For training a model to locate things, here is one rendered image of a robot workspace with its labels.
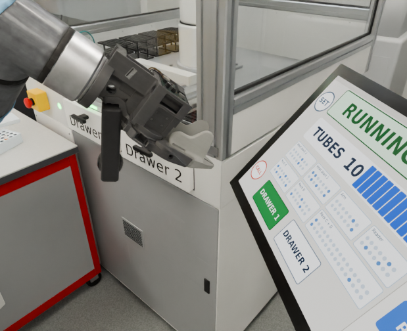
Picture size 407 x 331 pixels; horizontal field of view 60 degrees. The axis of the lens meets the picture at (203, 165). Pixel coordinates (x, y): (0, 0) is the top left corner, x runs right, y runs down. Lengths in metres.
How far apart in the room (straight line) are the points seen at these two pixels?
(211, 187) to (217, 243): 0.19
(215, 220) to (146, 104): 0.56
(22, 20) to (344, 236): 0.45
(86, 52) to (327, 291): 0.41
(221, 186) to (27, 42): 0.58
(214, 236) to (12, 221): 0.72
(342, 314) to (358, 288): 0.04
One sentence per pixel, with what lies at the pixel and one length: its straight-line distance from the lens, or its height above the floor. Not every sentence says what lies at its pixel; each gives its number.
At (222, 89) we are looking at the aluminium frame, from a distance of 0.76.
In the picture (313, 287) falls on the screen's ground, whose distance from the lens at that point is 0.51.
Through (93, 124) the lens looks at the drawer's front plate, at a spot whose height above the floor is 0.89.
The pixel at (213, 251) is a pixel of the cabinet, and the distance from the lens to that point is 1.04.
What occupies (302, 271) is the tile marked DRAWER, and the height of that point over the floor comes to 1.00.
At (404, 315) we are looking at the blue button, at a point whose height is 1.06.
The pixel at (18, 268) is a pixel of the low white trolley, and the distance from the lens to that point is 1.51.
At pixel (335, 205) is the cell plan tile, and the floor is 1.07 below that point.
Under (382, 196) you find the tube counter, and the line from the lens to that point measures 0.50.
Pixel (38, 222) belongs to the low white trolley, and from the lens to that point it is 1.44.
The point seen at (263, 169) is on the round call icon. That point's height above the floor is 1.02.
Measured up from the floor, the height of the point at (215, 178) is 0.89.
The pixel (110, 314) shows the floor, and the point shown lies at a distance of 1.73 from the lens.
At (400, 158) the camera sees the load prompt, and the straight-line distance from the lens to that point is 0.52.
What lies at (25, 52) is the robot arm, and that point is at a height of 1.28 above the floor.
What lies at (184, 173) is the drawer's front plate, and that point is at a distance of 0.92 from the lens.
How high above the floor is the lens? 1.38
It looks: 32 degrees down
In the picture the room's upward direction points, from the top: straight up
